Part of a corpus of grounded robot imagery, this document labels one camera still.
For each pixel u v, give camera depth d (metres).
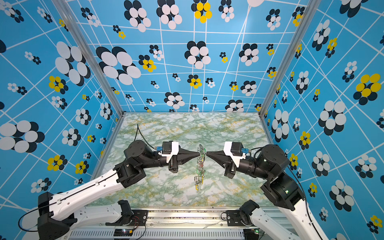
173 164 0.47
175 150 0.42
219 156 0.44
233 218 0.73
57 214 0.39
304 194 0.39
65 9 0.69
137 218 0.73
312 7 0.68
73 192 0.42
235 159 0.43
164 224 0.72
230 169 0.48
